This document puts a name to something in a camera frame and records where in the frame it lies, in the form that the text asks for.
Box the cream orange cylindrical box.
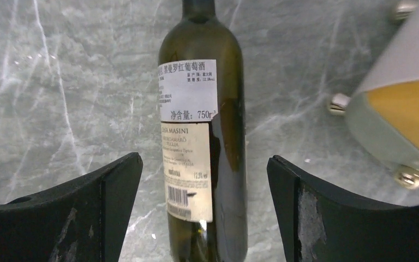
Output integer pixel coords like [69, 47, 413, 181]
[327, 0, 419, 200]

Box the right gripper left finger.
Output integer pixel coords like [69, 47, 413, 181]
[0, 152, 143, 261]

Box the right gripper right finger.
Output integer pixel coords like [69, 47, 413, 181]
[267, 155, 419, 261]

